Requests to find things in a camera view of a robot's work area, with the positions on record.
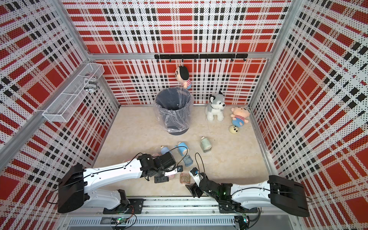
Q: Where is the hanging boy doll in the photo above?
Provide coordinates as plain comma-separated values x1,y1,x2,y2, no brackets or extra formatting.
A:
175,66,192,90

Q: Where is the green pencil sharpener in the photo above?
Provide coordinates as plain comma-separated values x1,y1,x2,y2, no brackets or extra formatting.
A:
200,137,212,153

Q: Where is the grey white husky plush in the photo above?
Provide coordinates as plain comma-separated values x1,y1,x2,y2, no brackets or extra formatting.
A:
205,90,226,121

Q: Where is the pink sharpener shavings tray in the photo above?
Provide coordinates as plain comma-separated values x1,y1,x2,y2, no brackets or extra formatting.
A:
179,172,191,185

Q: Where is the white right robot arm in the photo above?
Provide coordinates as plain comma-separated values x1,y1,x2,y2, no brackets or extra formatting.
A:
186,173,310,217

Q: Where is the clear plastic bin liner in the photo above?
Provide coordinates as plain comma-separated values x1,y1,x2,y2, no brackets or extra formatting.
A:
153,87,195,134

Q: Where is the white wire mesh shelf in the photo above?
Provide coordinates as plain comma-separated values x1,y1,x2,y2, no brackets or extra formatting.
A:
43,63,104,123

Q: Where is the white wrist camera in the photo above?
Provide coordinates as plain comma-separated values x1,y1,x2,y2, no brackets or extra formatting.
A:
164,165,183,176
189,167,201,186

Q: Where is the small striped can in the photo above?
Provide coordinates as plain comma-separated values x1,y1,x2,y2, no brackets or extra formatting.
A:
84,73,98,93

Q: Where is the bright blue pencil sharpener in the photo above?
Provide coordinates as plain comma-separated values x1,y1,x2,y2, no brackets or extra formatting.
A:
176,142,189,157

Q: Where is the aluminium front rail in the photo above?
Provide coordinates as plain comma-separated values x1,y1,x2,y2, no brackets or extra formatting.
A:
57,196,302,230

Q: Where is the light blue pencil sharpener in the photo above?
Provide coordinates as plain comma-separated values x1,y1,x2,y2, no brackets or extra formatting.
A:
161,146,170,155

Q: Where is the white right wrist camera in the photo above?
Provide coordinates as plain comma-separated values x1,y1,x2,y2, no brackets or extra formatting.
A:
189,167,201,186

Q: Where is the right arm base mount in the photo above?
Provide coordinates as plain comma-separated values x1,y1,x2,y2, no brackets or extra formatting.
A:
218,199,258,214

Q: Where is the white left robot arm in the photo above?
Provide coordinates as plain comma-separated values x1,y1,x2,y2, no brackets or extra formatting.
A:
57,152,177,214

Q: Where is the pink pig plush blue shirt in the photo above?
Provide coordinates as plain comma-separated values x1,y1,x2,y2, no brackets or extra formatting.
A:
231,107,250,127

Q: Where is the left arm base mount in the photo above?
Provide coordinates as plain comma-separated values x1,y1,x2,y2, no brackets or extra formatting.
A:
103,198,145,215

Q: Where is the black hook rail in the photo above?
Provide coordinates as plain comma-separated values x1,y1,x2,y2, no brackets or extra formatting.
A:
154,53,249,61

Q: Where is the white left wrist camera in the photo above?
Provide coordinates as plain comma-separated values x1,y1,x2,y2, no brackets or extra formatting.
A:
164,165,183,176

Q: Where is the cream round face ball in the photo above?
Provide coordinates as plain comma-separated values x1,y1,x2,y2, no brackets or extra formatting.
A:
229,125,239,134

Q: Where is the dark grey trash bin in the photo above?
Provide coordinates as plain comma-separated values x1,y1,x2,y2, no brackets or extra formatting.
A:
154,87,195,136

